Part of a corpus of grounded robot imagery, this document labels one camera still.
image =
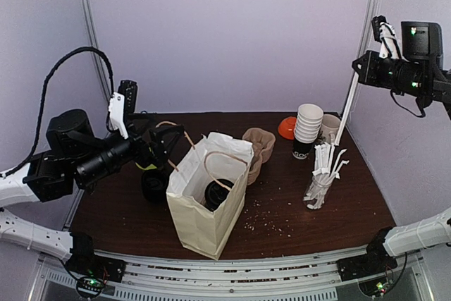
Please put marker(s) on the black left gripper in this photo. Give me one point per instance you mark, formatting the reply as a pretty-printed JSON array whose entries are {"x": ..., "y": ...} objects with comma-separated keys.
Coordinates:
[{"x": 156, "y": 154}]

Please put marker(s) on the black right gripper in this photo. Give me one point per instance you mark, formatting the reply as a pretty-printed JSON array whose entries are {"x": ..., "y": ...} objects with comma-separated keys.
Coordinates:
[{"x": 363, "y": 68}]

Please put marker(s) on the single white straw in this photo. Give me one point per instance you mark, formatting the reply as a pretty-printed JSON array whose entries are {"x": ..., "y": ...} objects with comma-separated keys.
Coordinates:
[{"x": 346, "y": 110}]

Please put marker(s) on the stack of black cup lids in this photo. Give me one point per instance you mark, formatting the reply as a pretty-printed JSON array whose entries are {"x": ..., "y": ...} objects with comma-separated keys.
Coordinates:
[{"x": 154, "y": 185}]

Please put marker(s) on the white paper takeout bag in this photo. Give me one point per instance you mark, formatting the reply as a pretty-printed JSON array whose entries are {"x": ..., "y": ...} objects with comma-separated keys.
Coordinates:
[{"x": 214, "y": 157}]

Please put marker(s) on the stack of white paper cups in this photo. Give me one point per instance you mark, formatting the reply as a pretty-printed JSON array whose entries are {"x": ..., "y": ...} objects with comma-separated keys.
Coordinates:
[{"x": 308, "y": 123}]

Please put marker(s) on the black plastic cup lid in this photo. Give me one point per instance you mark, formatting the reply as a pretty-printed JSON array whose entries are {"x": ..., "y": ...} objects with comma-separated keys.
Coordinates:
[{"x": 215, "y": 194}]

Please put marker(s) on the stack of cardboard cup carriers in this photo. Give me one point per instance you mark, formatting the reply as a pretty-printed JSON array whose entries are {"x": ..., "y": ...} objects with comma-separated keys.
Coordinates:
[{"x": 263, "y": 143}]

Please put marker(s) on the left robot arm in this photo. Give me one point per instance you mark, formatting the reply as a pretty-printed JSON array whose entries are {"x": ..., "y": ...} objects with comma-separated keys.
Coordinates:
[{"x": 77, "y": 158}]

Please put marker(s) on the green plastic bowl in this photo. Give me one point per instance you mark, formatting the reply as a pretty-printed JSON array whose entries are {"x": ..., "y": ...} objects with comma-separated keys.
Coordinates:
[{"x": 145, "y": 165}]

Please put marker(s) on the ceramic mug with tree print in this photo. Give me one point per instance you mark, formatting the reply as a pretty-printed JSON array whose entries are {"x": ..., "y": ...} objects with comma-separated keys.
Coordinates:
[{"x": 329, "y": 128}]

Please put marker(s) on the orange plastic bowl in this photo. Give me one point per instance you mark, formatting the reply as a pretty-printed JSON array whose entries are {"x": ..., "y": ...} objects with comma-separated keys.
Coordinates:
[{"x": 286, "y": 128}]

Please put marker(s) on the glass of white wrapped straws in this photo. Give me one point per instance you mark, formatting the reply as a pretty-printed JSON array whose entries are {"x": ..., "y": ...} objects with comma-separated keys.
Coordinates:
[{"x": 328, "y": 163}]

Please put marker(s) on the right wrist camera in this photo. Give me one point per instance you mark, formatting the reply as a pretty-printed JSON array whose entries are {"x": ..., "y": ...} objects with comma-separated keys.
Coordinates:
[{"x": 384, "y": 33}]

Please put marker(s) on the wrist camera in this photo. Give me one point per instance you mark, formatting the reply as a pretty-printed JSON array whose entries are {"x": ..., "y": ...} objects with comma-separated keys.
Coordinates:
[
  {"x": 384, "y": 33},
  {"x": 121, "y": 104}
]

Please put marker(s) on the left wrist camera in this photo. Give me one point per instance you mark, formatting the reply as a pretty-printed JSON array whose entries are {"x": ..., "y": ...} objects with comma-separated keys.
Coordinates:
[{"x": 121, "y": 104}]

